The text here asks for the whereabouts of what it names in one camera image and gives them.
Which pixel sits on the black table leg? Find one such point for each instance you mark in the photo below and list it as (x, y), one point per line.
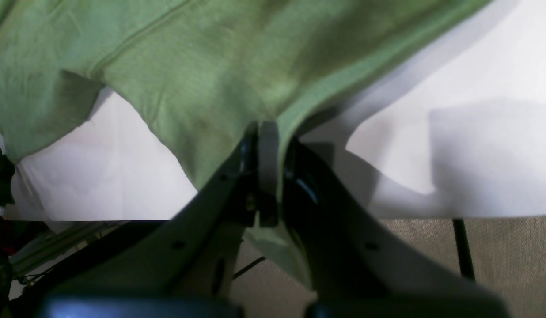
(463, 249)

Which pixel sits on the green t-shirt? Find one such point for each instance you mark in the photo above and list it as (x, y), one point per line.
(120, 109)

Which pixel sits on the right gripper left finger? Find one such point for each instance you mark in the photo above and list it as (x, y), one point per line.
(185, 267)

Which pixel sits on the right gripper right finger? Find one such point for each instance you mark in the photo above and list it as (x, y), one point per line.
(358, 267)

